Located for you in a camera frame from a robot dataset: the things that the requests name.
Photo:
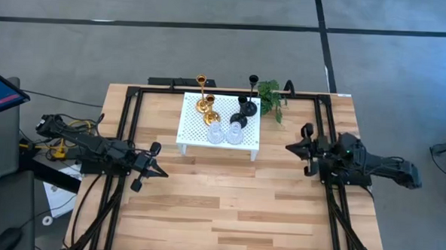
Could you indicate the short gold candlestick holder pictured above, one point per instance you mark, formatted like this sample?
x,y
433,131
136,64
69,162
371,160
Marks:
x,y
210,119

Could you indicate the white perforated metal shelf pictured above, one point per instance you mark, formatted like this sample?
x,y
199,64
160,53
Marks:
x,y
196,135

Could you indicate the tall black candlestick holder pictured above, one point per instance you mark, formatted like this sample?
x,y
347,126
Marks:
x,y
249,109

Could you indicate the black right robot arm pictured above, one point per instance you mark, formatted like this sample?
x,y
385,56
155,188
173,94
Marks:
x,y
379,162

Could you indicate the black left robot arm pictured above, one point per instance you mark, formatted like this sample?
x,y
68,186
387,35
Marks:
x,y
101,148

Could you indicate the short black candlestick holder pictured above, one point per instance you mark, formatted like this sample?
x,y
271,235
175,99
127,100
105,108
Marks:
x,y
238,120

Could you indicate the clear glass candle holder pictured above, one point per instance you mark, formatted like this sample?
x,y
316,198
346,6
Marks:
x,y
215,134
234,135

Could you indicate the black computer mouse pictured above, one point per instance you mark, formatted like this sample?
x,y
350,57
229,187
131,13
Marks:
x,y
7,240

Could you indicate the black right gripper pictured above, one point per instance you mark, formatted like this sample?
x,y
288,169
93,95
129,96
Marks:
x,y
321,152

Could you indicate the green artificial plant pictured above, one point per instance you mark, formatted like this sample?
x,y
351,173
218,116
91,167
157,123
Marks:
x,y
269,98

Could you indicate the white tape roll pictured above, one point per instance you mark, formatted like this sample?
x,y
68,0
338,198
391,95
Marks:
x,y
43,220

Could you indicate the white paper sheet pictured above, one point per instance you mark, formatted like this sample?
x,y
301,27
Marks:
x,y
59,199

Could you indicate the black stand leg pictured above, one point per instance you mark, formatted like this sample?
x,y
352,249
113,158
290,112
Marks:
x,y
47,174

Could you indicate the tall gold candlestick holder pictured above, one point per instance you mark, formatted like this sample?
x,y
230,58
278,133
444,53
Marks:
x,y
202,107

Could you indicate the black arched clamp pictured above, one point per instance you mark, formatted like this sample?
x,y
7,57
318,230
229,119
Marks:
x,y
289,82

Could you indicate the dark grey desk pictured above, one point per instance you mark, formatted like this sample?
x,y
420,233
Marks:
x,y
12,202

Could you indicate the black box behind table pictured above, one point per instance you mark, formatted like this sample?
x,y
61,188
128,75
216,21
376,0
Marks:
x,y
172,81

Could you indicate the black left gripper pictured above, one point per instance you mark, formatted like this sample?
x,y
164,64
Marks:
x,y
144,163

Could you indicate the white label sticker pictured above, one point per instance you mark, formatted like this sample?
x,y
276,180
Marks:
x,y
344,95

